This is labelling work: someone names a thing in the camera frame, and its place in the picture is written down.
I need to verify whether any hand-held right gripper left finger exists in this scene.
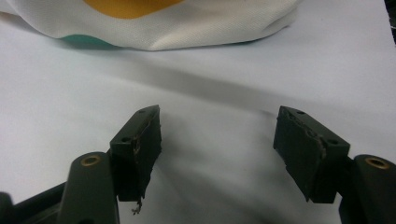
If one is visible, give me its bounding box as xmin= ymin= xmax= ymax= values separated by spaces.
xmin=109 ymin=105 xmax=163 ymax=203

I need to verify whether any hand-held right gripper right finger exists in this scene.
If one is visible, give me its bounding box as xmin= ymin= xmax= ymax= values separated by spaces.
xmin=274 ymin=105 xmax=351 ymax=203

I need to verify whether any white printed tote bag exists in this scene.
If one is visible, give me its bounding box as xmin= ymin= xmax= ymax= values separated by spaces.
xmin=0 ymin=0 xmax=303 ymax=51

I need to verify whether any white table cover sheet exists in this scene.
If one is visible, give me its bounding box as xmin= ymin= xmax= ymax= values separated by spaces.
xmin=0 ymin=0 xmax=396 ymax=224

